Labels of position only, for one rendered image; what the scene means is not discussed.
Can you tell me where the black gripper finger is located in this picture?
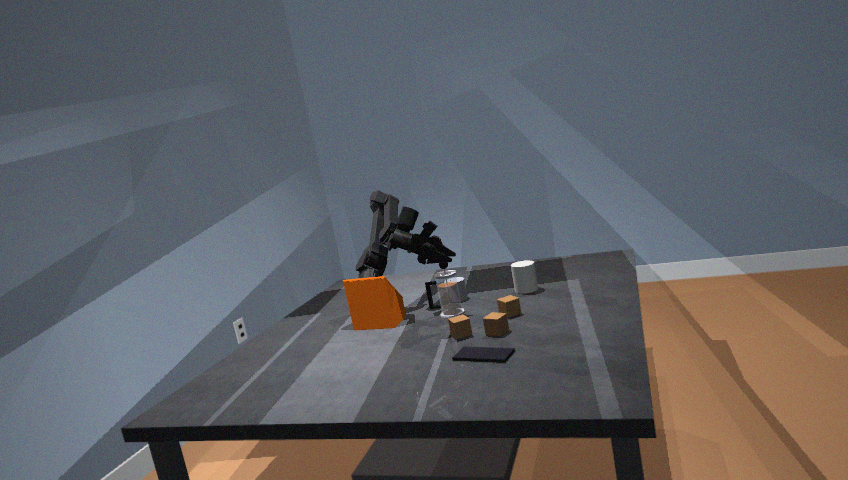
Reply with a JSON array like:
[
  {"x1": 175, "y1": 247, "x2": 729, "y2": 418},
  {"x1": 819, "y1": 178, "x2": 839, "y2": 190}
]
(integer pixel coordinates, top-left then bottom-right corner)
[
  {"x1": 427, "y1": 245, "x2": 452, "y2": 264},
  {"x1": 436, "y1": 239, "x2": 456, "y2": 257}
]

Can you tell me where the glass french press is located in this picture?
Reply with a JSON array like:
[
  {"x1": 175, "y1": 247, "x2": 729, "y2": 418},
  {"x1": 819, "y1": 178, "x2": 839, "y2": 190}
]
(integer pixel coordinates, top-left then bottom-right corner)
[{"x1": 425, "y1": 262, "x2": 465, "y2": 318}]

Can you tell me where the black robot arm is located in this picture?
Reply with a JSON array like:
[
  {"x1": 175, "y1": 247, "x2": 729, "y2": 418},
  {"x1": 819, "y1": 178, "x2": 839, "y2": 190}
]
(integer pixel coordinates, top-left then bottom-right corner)
[{"x1": 356, "y1": 190, "x2": 437, "y2": 279}]

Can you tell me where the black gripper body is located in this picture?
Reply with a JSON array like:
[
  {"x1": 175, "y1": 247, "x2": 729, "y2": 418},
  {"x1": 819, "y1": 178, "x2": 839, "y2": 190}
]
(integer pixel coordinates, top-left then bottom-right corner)
[{"x1": 405, "y1": 233, "x2": 439, "y2": 264}]

